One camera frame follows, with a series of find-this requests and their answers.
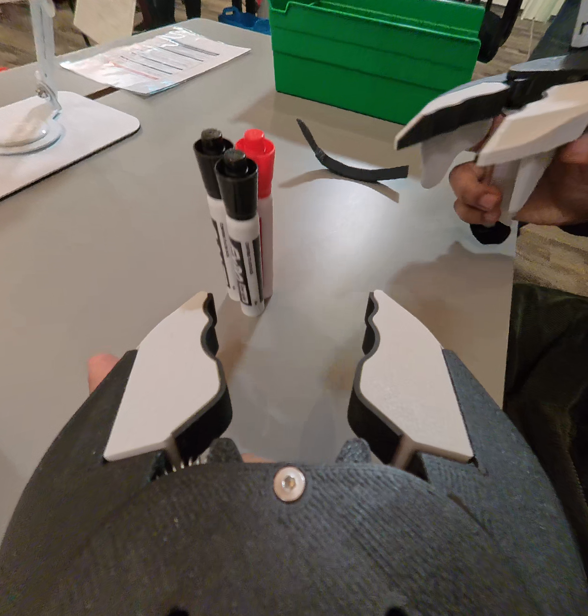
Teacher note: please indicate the blue plastic object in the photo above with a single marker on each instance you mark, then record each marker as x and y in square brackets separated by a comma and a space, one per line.
[243, 19]

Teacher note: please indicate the person's left hand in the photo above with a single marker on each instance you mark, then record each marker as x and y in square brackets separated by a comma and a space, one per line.
[101, 370]

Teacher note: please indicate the white stand base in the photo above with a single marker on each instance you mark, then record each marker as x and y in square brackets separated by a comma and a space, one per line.
[92, 125]

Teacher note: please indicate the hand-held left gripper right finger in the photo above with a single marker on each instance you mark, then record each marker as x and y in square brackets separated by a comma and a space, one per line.
[409, 385]

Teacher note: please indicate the red dry erase marker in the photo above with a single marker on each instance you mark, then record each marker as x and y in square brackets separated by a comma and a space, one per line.
[265, 211]

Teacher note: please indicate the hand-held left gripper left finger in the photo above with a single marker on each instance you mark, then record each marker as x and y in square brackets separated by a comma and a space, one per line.
[169, 380]

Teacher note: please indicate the person's dark green pants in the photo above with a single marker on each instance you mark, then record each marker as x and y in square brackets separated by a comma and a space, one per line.
[554, 385]

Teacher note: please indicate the green plastic bin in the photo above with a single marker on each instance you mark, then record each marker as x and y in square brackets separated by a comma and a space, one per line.
[371, 57]

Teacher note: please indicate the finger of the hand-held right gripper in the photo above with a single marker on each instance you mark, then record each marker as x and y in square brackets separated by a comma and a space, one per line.
[462, 98]
[539, 120]

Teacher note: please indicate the white panel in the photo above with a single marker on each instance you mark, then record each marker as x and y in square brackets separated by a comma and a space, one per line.
[104, 21]

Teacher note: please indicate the black dry erase marker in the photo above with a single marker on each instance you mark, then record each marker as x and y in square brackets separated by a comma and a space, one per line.
[243, 240]
[211, 178]

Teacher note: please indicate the black curved object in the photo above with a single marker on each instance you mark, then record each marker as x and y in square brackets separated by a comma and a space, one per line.
[491, 33]

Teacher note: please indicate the person's right hand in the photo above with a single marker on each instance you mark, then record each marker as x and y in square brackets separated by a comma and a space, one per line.
[573, 187]

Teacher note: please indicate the paper in plastic sleeve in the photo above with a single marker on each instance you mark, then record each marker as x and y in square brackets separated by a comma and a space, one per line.
[154, 60]

